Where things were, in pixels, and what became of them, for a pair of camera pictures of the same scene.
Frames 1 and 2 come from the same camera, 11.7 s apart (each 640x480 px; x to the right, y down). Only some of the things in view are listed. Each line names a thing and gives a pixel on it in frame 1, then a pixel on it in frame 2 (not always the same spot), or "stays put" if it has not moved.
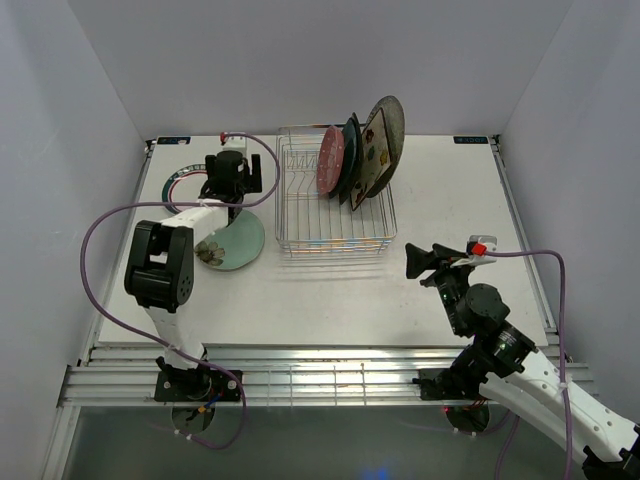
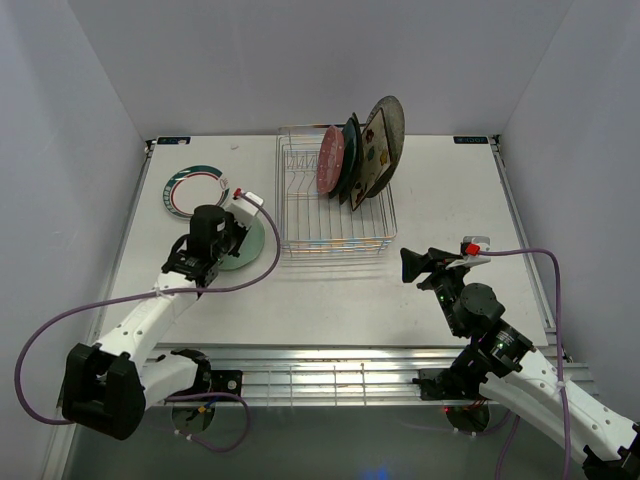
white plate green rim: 185,185 stays put
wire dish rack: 310,223 stays put
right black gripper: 418,260 stays put
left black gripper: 251,182 to 241,231
